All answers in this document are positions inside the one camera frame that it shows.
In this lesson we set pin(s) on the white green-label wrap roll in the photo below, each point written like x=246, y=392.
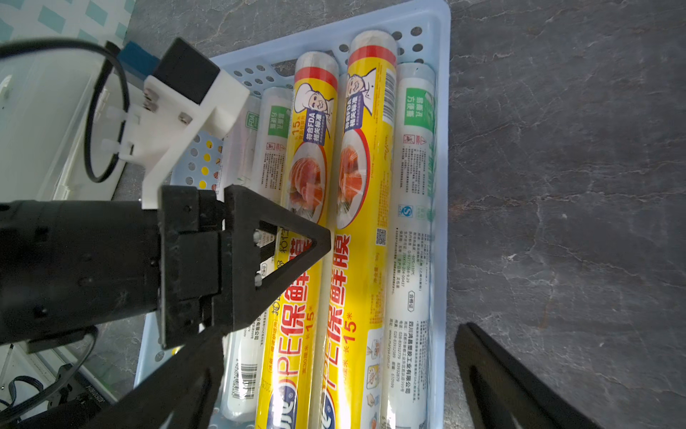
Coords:
x=243, y=368

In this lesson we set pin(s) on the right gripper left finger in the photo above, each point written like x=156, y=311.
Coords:
x=180, y=394

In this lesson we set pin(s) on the translucent plastic storage box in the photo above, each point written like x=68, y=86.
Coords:
x=44, y=105

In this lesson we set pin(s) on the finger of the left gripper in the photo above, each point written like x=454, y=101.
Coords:
x=244, y=295

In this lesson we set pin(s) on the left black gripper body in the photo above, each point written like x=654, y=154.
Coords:
x=192, y=291

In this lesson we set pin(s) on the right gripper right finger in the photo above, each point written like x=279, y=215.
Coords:
x=502, y=393

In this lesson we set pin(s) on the yellow wrap roll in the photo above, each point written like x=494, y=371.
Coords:
x=352, y=353
x=284, y=395

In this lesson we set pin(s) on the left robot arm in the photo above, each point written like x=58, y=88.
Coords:
x=70, y=265

